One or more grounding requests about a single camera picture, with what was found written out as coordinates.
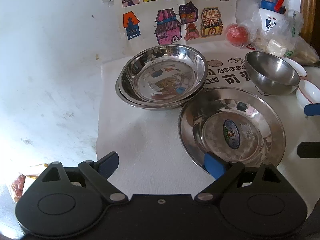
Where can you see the white bottle with blue lid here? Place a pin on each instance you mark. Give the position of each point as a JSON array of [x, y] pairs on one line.
[[270, 22]]

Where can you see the wooden furniture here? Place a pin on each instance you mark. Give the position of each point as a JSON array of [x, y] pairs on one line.
[[308, 5]]

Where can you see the white bowl with red rim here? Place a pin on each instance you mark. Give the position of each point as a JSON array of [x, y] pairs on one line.
[[308, 90], [300, 68]]

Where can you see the steel plate with sticker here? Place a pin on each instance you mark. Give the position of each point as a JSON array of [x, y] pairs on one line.
[[212, 115]]

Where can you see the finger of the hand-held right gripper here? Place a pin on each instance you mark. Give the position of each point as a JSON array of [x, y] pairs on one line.
[[312, 109], [308, 150]]

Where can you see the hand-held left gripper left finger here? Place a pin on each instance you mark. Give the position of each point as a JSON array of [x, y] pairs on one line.
[[110, 165]]

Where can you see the clear plastic bag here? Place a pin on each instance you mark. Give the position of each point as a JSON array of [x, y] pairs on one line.
[[292, 27]]

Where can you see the clear food bag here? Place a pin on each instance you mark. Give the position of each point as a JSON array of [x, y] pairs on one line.
[[307, 52]]

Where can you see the stainless steel bowl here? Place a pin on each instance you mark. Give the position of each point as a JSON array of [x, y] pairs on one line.
[[270, 70]]

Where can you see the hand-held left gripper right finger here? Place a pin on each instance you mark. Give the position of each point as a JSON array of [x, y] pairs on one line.
[[213, 166]]

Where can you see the colourful houses drawing paper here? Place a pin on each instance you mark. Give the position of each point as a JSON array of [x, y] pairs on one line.
[[150, 17]]

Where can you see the snack packet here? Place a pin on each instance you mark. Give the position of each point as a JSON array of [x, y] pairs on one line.
[[18, 185]]

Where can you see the white printed table mat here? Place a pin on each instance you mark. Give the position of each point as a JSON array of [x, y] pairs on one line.
[[140, 135]]

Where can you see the deep stainless steel plate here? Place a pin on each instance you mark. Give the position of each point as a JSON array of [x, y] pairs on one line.
[[150, 105], [162, 80]]

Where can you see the orange ball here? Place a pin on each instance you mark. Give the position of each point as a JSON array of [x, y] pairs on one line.
[[237, 35]]

